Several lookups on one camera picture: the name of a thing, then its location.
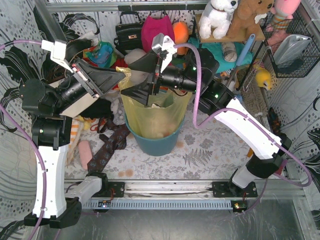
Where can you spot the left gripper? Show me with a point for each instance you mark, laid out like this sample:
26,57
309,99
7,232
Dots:
85,80

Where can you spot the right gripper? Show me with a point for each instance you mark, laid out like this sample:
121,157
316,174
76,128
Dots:
154,83

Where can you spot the yellow trash bag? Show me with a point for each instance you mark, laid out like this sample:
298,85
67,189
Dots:
161,116

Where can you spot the teal trash bin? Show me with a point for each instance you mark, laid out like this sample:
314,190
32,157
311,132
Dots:
156,147

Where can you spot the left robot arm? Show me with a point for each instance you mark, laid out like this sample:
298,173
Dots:
51,134

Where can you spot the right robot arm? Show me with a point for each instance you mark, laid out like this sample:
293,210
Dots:
217,101

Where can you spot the colourful printed bag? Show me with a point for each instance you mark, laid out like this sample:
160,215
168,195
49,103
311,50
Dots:
102,55

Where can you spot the magenta fabric bag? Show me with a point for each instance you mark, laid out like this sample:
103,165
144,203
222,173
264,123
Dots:
152,27

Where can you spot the red cloth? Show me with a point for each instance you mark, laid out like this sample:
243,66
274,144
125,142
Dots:
120,62

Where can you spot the white plush bear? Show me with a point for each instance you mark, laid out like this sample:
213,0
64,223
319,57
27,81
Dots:
134,55

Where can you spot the black leather handbag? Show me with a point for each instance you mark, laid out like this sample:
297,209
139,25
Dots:
128,36

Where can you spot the orange checkered towel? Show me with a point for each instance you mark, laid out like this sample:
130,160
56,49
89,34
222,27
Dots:
76,130

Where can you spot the orange plush toy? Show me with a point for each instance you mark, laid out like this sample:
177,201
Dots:
181,32

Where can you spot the dark patterned necktie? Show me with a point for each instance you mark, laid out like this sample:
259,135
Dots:
114,138

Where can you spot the pink sponge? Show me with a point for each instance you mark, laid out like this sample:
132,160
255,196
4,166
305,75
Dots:
85,153

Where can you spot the white plush dog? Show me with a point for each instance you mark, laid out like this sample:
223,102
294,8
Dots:
216,18

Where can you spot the brown teddy bear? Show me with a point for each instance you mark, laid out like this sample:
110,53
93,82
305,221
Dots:
247,17

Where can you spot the blue mop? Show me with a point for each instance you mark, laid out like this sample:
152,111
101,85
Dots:
230,84

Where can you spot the yellow plush duck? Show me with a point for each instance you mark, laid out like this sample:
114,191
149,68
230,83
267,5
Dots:
262,76

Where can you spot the red striped sock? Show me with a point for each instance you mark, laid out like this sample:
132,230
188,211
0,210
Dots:
250,153

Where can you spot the silver foil pouch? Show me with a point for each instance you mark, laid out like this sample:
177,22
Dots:
291,48

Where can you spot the pink plush toy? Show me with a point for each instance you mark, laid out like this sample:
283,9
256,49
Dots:
283,10

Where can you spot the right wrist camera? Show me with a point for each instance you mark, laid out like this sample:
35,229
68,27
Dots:
164,47

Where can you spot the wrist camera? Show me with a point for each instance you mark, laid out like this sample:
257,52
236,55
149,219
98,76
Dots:
57,51
164,47

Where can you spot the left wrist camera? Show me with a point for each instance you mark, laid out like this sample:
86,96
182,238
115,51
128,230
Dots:
57,51

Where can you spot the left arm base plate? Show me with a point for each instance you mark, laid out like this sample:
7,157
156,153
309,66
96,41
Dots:
114,189

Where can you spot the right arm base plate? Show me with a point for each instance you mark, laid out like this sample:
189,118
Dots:
225,189

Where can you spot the black wire basket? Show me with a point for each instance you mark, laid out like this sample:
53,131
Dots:
275,34

